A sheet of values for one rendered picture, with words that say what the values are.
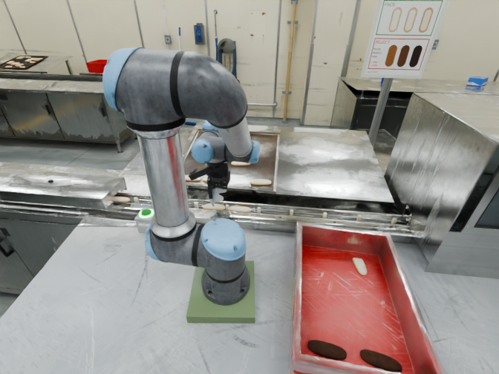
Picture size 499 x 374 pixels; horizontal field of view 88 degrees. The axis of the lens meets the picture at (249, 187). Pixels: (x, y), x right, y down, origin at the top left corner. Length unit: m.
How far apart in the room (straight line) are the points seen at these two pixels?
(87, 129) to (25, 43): 2.72
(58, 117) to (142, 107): 3.69
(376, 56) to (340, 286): 1.26
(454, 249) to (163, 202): 0.90
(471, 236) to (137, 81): 1.00
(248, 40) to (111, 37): 2.27
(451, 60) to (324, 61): 1.91
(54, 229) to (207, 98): 1.20
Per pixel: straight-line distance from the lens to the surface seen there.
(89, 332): 0.94
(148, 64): 0.51
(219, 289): 0.79
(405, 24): 1.76
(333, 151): 1.50
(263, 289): 0.90
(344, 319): 0.89
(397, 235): 1.16
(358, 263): 1.03
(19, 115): 4.56
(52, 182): 1.48
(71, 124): 4.11
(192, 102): 0.48
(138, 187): 1.45
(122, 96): 0.53
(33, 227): 1.61
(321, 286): 0.93
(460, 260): 1.13
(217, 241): 0.67
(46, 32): 6.07
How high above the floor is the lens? 1.56
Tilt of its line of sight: 33 degrees down
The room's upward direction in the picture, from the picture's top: 1 degrees clockwise
